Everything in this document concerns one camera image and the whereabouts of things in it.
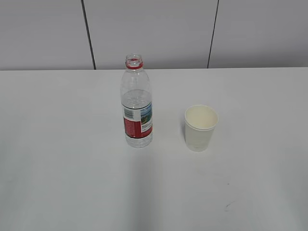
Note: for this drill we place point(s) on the clear plastic water bottle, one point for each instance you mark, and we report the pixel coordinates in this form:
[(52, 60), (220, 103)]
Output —
[(136, 100)]

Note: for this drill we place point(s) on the white paper cup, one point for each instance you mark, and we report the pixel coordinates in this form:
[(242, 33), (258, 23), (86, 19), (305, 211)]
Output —
[(200, 123)]

